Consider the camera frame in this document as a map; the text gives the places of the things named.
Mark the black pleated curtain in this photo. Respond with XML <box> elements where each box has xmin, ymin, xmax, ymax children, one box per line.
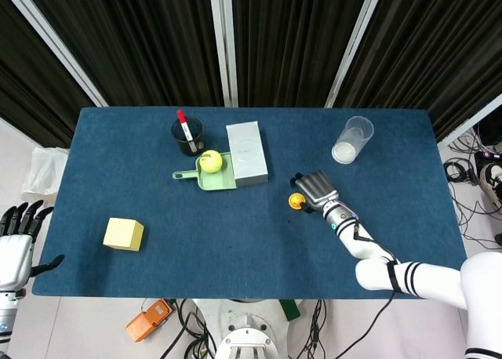
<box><xmin>230</xmin><ymin>0</ymin><xmax>373</xmax><ymax>109</ymax></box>
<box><xmin>335</xmin><ymin>0</ymin><xmax>502</xmax><ymax>143</ymax></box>
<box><xmin>21</xmin><ymin>0</ymin><xmax>225</xmax><ymax>108</ymax></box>
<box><xmin>0</xmin><ymin>0</ymin><xmax>94</xmax><ymax>149</ymax></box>

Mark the green rectangular block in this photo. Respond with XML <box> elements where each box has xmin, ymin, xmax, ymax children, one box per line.
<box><xmin>278</xmin><ymin>299</ymin><xmax>301</xmax><ymax>321</ymax></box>

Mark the orange pedal box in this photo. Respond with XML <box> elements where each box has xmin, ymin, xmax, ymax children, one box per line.
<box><xmin>125</xmin><ymin>299</ymin><xmax>176</xmax><ymax>343</ymax></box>

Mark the pale yellow foam block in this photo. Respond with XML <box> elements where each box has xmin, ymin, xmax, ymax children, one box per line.
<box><xmin>102</xmin><ymin>217</ymin><xmax>145</xmax><ymax>252</ymax></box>

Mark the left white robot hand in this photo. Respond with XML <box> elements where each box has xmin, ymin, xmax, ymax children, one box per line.
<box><xmin>0</xmin><ymin>200</ymin><xmax>66</xmax><ymax>292</ymax></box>

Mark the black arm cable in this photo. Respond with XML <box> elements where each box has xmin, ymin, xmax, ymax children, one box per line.
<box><xmin>333</xmin><ymin>223</ymin><xmax>403</xmax><ymax>359</ymax></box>

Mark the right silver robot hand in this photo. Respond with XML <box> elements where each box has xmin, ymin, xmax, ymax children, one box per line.
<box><xmin>290</xmin><ymin>169</ymin><xmax>340</xmax><ymax>216</ymax></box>

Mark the white and black sneaker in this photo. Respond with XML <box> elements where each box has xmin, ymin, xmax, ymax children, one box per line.
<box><xmin>478</xmin><ymin>162</ymin><xmax>502</xmax><ymax>213</ymax></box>

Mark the white frame post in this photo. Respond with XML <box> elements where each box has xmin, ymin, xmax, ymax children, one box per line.
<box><xmin>436</xmin><ymin>103</ymin><xmax>502</xmax><ymax>151</ymax></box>
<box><xmin>207</xmin><ymin>0</ymin><xmax>239</xmax><ymax>108</ymax></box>
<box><xmin>324</xmin><ymin>0</ymin><xmax>387</xmax><ymax>109</ymax></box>
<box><xmin>0</xmin><ymin>0</ymin><xmax>109</xmax><ymax>108</ymax></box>

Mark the red capped marker pen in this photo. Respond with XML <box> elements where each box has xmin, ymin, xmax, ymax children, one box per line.
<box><xmin>176</xmin><ymin>109</ymin><xmax>198</xmax><ymax>154</ymax></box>

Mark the black floor cable tangle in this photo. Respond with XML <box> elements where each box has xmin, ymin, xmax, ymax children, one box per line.
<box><xmin>159</xmin><ymin>299</ymin><xmax>217</xmax><ymax>359</ymax></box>
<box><xmin>442</xmin><ymin>129</ymin><xmax>502</xmax><ymax>250</ymax></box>
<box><xmin>296</xmin><ymin>299</ymin><xmax>327</xmax><ymax>359</ymax></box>

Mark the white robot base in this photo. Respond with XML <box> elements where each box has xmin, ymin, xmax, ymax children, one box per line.
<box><xmin>194</xmin><ymin>298</ymin><xmax>303</xmax><ymax>359</ymax></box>

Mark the grey cardboard box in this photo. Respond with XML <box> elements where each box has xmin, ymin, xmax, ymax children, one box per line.
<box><xmin>225</xmin><ymin>120</ymin><xmax>270</xmax><ymax>187</ymax></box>

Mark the black mesh pen holder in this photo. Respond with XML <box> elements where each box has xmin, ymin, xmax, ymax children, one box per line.
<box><xmin>170</xmin><ymin>115</ymin><xmax>206</xmax><ymax>157</ymax></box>

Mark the light green plastic dustpan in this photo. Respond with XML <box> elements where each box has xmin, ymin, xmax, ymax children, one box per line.
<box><xmin>172</xmin><ymin>151</ymin><xmax>238</xmax><ymax>192</ymax></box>

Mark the blue table cloth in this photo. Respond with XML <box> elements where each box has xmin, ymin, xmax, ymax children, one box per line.
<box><xmin>31</xmin><ymin>106</ymin><xmax>467</xmax><ymax>300</ymax></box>

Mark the white plastic bag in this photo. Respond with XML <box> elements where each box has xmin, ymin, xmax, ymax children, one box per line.
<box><xmin>21</xmin><ymin>146</ymin><xmax>70</xmax><ymax>201</ymax></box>

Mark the clear plastic cup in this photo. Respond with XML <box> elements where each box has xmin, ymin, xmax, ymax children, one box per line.
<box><xmin>331</xmin><ymin>115</ymin><xmax>375</xmax><ymax>165</ymax></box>

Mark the yellow-green tennis ball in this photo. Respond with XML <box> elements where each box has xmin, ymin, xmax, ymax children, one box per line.
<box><xmin>199</xmin><ymin>150</ymin><xmax>224</xmax><ymax>174</ymax></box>

